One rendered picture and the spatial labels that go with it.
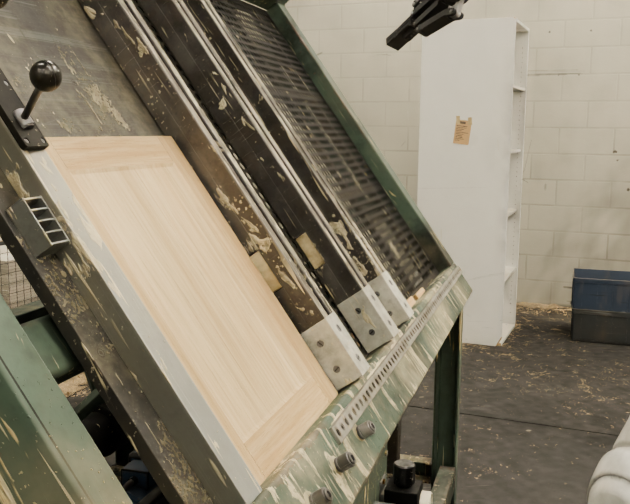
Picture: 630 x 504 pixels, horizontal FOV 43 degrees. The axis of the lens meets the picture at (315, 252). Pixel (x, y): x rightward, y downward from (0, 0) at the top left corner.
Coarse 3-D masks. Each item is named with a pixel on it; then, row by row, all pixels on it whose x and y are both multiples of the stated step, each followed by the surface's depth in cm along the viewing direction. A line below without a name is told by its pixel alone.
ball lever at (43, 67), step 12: (48, 60) 96; (36, 72) 95; (48, 72) 95; (60, 72) 96; (36, 84) 95; (48, 84) 95; (60, 84) 97; (36, 96) 99; (24, 108) 102; (24, 120) 103
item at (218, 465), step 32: (0, 128) 103; (0, 160) 103; (32, 160) 103; (32, 192) 102; (64, 192) 105; (64, 224) 102; (64, 256) 102; (96, 256) 103; (96, 288) 102; (128, 288) 105; (128, 320) 101; (128, 352) 102; (160, 352) 103; (160, 384) 101; (192, 384) 105; (160, 416) 102; (192, 416) 101; (192, 448) 101; (224, 448) 103; (224, 480) 100
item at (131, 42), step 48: (96, 0) 151; (144, 48) 150; (144, 96) 151; (192, 96) 154; (192, 144) 150; (240, 192) 148; (240, 240) 150; (288, 288) 148; (336, 336) 147; (336, 384) 148
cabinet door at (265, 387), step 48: (96, 144) 124; (144, 144) 138; (96, 192) 116; (144, 192) 129; (192, 192) 143; (144, 240) 120; (192, 240) 133; (144, 288) 112; (192, 288) 124; (240, 288) 138; (192, 336) 116; (240, 336) 128; (288, 336) 143; (240, 384) 120; (288, 384) 133; (240, 432) 112; (288, 432) 123
